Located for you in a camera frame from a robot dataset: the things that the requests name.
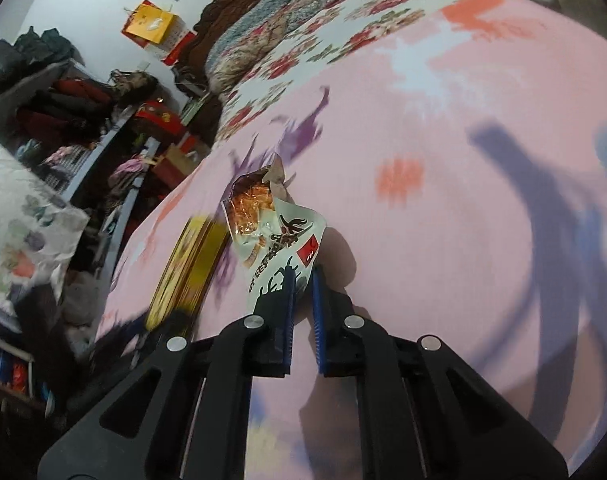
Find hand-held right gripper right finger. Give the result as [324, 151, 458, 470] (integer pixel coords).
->
[311, 262, 569, 480]

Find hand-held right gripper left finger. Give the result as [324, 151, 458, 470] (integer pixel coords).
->
[37, 265, 299, 480]

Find white printed snack bag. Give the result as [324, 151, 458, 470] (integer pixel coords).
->
[222, 154, 328, 311]

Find yellow brown cardboard box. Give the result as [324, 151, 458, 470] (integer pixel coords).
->
[146, 215, 230, 331]

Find pink flowered bed sheet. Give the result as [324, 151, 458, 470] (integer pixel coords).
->
[96, 0, 607, 471]

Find brown paper bag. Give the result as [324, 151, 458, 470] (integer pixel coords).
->
[153, 145, 199, 191]

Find grey shelf unit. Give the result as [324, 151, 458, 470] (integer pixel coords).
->
[0, 60, 159, 271]

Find white floral quilt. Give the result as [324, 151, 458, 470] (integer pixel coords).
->
[218, 0, 554, 141]

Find brown handbag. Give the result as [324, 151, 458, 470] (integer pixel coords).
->
[108, 70, 159, 106]

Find patchwork floral quilt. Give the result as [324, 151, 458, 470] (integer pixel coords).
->
[203, 0, 409, 96]

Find dark red clothes pile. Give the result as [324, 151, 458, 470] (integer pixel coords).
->
[16, 77, 114, 136]

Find yellow gift bag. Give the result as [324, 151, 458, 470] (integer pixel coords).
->
[122, 0, 176, 48]

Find black bags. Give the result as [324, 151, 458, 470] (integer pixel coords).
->
[0, 27, 79, 96]

